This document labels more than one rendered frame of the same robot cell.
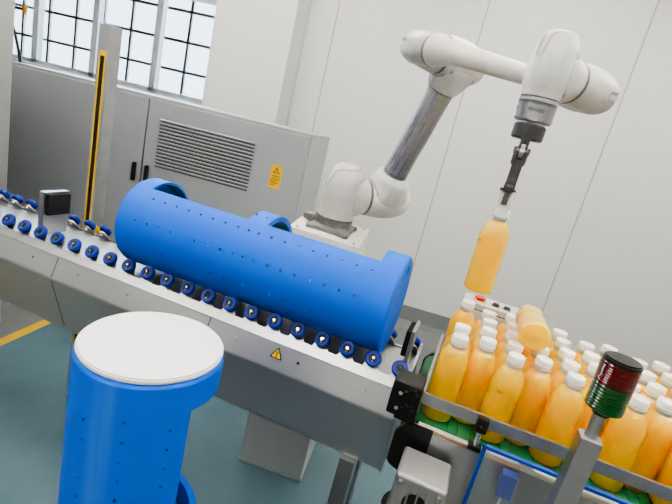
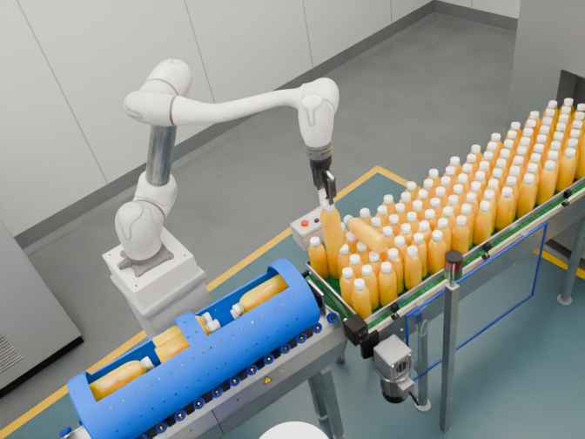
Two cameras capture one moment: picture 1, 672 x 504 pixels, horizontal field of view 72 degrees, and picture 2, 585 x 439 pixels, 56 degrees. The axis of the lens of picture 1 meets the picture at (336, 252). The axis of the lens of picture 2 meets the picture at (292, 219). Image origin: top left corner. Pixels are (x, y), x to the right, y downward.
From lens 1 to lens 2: 139 cm
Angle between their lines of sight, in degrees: 44
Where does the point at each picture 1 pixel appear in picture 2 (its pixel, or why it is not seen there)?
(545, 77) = (324, 136)
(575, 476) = (454, 301)
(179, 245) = (166, 407)
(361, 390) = (322, 345)
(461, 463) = (394, 327)
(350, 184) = (150, 224)
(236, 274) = (218, 379)
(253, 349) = (252, 392)
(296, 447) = not seen: hidden behind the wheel
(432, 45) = (183, 117)
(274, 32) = not seen: outside the picture
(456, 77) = not seen: hidden behind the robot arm
